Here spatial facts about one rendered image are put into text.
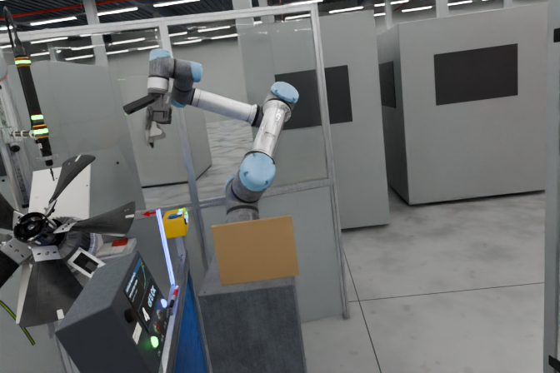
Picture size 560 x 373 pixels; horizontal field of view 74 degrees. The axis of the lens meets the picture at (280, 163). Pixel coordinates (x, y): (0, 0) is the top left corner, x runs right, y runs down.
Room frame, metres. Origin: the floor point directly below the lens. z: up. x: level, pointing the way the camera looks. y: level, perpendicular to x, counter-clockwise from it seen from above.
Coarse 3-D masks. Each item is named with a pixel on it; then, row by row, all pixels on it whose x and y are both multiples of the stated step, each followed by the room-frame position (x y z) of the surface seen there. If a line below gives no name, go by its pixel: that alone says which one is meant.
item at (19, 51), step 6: (18, 42) 1.38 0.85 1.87; (18, 48) 1.37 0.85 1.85; (24, 48) 1.39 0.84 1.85; (18, 54) 1.37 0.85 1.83; (24, 54) 1.38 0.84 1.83; (42, 138) 1.37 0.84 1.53; (42, 144) 1.37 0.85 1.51; (48, 144) 1.38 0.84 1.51; (42, 150) 1.37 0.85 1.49; (48, 150) 1.38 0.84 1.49; (42, 156) 1.37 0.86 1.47; (48, 156) 1.37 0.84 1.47; (48, 162) 1.37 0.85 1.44
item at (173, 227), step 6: (174, 210) 1.79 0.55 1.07; (180, 216) 1.67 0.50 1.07; (162, 222) 1.64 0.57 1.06; (168, 222) 1.65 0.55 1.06; (174, 222) 1.65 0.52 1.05; (180, 222) 1.65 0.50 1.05; (168, 228) 1.65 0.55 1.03; (174, 228) 1.65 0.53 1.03; (180, 228) 1.65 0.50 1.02; (186, 228) 1.69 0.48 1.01; (168, 234) 1.65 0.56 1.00; (174, 234) 1.65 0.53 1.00; (180, 234) 1.65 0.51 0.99; (186, 234) 1.66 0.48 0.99
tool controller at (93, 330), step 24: (120, 264) 0.82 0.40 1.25; (144, 264) 0.86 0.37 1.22; (96, 288) 0.73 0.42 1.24; (120, 288) 0.69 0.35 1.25; (144, 288) 0.79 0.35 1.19; (72, 312) 0.66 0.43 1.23; (96, 312) 0.62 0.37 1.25; (120, 312) 0.64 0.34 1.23; (168, 312) 0.86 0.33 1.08; (72, 336) 0.61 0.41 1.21; (96, 336) 0.62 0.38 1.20; (120, 336) 0.62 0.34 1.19; (144, 336) 0.68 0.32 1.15; (72, 360) 0.61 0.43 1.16; (96, 360) 0.61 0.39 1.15; (120, 360) 0.62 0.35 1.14; (144, 360) 0.63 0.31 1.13
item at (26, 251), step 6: (12, 240) 1.32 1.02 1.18; (6, 246) 1.30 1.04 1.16; (12, 246) 1.32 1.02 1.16; (18, 246) 1.33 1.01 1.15; (24, 246) 1.34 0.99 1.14; (6, 252) 1.30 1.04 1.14; (12, 252) 1.31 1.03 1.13; (18, 252) 1.32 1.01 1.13; (24, 252) 1.33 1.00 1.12; (30, 252) 1.34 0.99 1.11; (12, 258) 1.31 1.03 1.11; (18, 258) 1.32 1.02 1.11; (24, 258) 1.33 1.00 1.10
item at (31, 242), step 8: (24, 216) 1.34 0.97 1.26; (32, 216) 1.35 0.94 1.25; (40, 216) 1.35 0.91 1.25; (16, 224) 1.32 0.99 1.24; (24, 224) 1.33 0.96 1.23; (32, 224) 1.33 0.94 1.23; (40, 224) 1.33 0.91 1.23; (48, 224) 1.33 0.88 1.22; (56, 224) 1.43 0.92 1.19; (16, 232) 1.30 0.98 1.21; (24, 232) 1.30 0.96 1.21; (32, 232) 1.31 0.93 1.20; (40, 232) 1.30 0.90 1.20; (48, 232) 1.33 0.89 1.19; (64, 232) 1.41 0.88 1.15; (24, 240) 1.28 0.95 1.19; (32, 240) 1.29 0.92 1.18; (40, 240) 1.30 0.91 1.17; (48, 240) 1.34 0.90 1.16; (56, 240) 1.39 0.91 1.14; (64, 240) 1.40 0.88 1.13
